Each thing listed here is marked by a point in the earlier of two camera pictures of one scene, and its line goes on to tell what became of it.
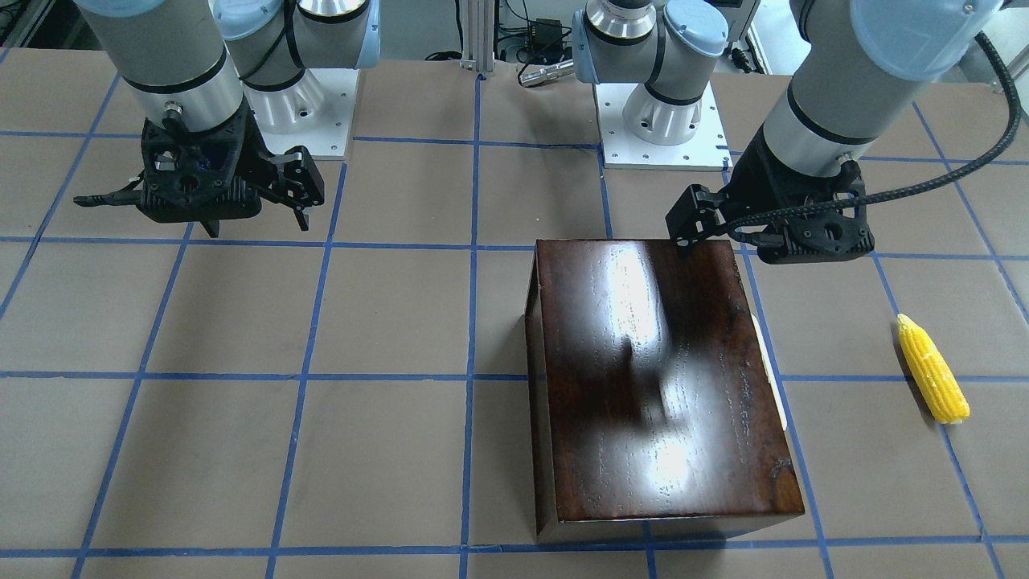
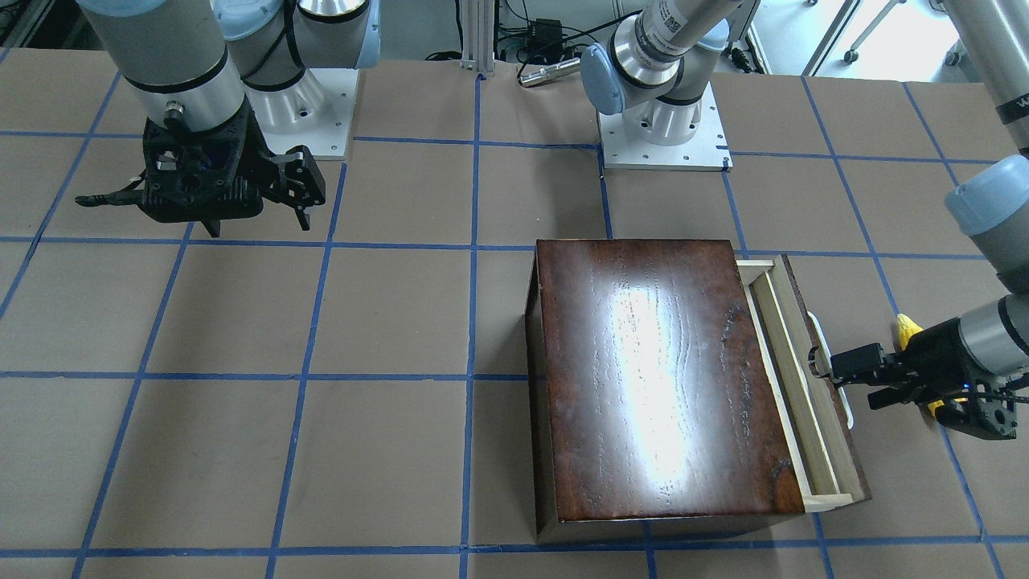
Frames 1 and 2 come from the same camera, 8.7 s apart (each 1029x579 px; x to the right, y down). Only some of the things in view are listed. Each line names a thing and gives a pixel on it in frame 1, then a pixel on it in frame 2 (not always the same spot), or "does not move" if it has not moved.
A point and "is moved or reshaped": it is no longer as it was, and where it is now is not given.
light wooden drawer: (770, 371) is moved or reshaped
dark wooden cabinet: (653, 412) does not move
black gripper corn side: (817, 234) to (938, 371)
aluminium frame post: (477, 35) does not move
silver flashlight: (536, 76) does not move
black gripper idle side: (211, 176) does not move
